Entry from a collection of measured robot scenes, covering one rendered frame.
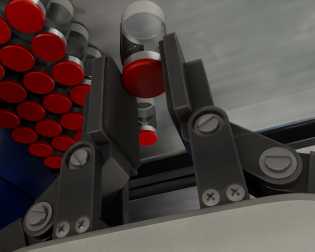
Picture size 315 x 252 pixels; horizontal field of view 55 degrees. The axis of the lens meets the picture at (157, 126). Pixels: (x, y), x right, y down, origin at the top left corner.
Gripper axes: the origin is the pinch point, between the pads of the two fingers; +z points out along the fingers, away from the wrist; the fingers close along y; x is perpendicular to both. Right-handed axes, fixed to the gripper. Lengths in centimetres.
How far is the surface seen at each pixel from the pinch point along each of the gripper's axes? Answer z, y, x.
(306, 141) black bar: 10.5, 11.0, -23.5
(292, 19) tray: 12.3, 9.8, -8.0
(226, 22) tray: 12.3, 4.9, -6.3
